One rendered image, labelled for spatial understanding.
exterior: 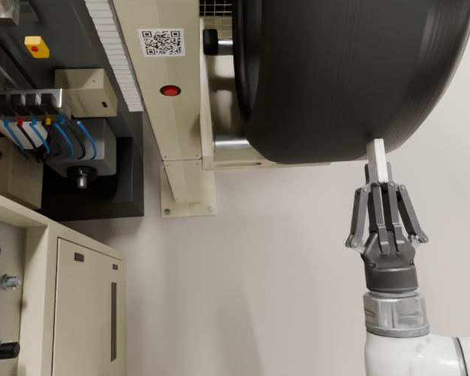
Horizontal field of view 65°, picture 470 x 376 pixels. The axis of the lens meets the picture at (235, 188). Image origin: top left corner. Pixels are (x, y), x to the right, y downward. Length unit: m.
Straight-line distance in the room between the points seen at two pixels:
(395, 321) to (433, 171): 1.69
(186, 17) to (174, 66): 0.14
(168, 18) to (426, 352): 0.63
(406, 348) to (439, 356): 0.04
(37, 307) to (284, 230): 1.22
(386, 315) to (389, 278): 0.05
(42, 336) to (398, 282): 0.73
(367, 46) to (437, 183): 1.73
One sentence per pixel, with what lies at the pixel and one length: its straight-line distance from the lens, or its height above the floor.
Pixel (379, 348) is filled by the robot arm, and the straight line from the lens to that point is 0.62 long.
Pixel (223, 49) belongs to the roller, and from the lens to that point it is 1.07.
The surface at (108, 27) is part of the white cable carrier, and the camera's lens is 0.69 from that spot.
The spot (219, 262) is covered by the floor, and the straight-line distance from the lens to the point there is 1.78.
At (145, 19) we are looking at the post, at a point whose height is 1.28.
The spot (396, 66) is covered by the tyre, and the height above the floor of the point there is 1.36.
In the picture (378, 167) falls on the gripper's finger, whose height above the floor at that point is 1.25.
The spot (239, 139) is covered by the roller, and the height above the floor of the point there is 0.92.
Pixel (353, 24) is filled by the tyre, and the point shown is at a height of 1.39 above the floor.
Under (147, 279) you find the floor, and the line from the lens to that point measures 1.80.
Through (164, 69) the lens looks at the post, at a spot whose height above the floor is 1.14.
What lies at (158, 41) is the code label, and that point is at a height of 1.23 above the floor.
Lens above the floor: 1.78
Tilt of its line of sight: 74 degrees down
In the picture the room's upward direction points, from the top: 17 degrees clockwise
